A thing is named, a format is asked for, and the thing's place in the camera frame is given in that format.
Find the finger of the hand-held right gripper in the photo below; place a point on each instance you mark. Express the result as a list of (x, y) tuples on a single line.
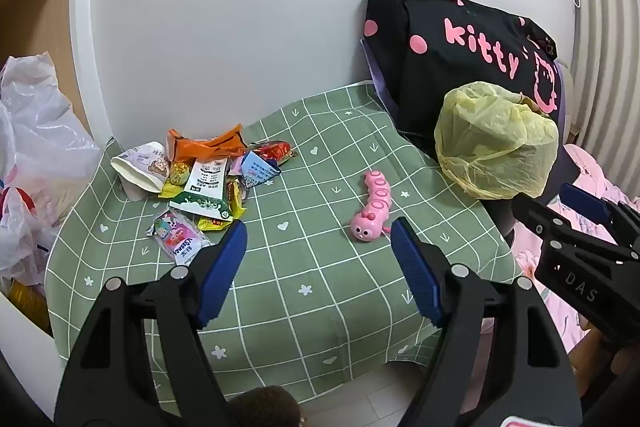
[(582, 202), (537, 214)]

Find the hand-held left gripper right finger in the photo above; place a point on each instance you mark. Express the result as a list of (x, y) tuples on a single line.
[(415, 267)]

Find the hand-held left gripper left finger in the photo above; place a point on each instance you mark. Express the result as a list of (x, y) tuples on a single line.
[(225, 267)]

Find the bin with yellow bag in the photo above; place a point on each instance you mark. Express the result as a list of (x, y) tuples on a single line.
[(495, 142)]

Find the orange snack wrapper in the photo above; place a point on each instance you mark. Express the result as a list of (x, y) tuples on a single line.
[(200, 146)]

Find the red snack wrapper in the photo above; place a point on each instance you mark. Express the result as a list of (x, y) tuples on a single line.
[(274, 152)]

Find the person's right forearm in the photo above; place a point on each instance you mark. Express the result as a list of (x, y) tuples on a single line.
[(590, 357)]

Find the pink blanket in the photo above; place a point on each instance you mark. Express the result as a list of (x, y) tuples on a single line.
[(590, 177)]

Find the yellow snack wrapper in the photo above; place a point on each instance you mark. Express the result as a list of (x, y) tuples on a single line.
[(212, 223)]

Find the pink cartoon packet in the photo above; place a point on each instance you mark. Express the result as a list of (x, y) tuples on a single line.
[(177, 237)]

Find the red and yellow wrapper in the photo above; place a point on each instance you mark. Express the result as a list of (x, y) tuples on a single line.
[(236, 197)]

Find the pink caterpillar toy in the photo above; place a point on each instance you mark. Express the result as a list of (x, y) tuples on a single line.
[(372, 209)]

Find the white and green packet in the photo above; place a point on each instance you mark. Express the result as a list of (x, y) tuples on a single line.
[(202, 187)]

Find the green checked tablecloth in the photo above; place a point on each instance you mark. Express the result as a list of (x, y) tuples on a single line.
[(310, 227)]

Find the blue and white packet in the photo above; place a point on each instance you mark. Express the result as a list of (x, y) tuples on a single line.
[(257, 169)]

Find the gold foil wrapper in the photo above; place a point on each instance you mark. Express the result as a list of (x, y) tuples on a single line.
[(178, 172)]

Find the white paper cup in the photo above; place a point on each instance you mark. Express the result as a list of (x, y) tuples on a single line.
[(142, 167)]

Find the dark brown round object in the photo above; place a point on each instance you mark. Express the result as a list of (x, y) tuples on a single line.
[(265, 409)]

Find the black bag with pink print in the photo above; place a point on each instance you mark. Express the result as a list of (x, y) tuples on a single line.
[(450, 72)]

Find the striped curtain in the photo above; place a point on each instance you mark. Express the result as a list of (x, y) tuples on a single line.
[(605, 32)]

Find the yellow packet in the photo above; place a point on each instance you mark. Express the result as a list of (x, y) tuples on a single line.
[(30, 307)]

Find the white plastic bag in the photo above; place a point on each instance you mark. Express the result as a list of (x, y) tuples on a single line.
[(40, 157)]

